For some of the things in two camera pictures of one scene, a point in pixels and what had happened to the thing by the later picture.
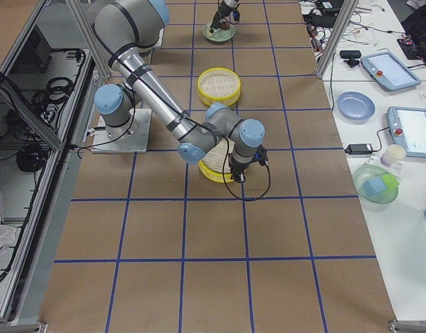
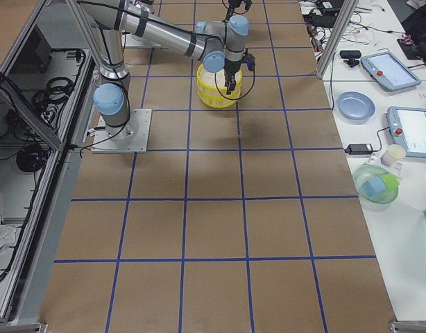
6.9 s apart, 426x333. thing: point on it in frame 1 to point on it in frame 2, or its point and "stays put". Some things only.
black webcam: x=352 y=55 stays put
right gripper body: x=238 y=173 to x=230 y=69
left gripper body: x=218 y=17 to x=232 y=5
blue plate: x=355 y=105 stays put
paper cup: x=395 y=152 stays put
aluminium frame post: x=343 y=21 stays put
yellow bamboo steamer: x=215 y=164 to x=215 y=82
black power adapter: x=359 y=149 stays put
